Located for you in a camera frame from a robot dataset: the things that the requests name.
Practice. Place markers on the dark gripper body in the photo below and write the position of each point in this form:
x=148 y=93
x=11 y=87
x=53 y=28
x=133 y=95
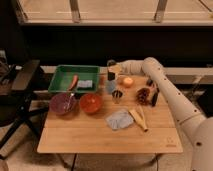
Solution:
x=113 y=67

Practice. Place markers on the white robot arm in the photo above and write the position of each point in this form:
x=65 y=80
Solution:
x=197 y=127

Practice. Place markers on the small metal cup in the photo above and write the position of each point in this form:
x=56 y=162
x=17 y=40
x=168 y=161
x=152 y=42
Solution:
x=116 y=96

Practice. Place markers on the grey sponge in tray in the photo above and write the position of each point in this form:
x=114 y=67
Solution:
x=85 y=84

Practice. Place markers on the orange carrot toy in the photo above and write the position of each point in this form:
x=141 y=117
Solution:
x=73 y=82

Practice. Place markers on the small dark object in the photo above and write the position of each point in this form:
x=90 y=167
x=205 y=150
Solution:
x=149 y=82

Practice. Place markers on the red bowl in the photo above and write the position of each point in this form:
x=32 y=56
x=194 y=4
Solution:
x=90 y=103

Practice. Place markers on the green plastic tray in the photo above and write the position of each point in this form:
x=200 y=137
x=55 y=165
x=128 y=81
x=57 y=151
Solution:
x=63 y=77

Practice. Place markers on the pine cone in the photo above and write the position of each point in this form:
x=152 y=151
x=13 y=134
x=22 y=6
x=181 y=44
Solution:
x=142 y=96

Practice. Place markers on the metal spoon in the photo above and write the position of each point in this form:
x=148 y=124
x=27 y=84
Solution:
x=69 y=101

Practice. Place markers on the grey blue cloth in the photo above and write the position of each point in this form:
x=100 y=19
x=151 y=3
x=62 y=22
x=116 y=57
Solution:
x=119 y=120

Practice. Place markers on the yellow wooden tongs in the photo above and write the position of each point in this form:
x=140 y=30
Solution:
x=139 y=117

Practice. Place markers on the black marker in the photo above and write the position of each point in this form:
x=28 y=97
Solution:
x=155 y=97

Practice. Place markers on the purple bowl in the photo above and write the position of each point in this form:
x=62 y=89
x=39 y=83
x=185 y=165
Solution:
x=59 y=102

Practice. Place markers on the black office chair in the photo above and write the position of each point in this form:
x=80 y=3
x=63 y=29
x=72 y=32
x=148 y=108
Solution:
x=16 y=94

